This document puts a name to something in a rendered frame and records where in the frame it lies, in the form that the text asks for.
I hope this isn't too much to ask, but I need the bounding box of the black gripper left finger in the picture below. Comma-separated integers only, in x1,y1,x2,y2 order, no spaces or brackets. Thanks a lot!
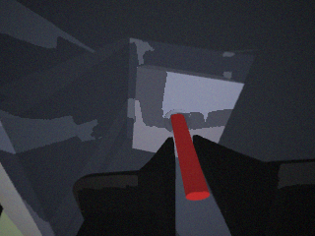
73,137,175,236

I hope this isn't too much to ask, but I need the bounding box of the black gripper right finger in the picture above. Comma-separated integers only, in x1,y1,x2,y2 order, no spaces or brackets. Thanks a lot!
193,135,315,236

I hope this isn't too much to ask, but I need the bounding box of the red peg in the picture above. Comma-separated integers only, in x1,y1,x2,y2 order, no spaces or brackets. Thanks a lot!
170,114,210,200

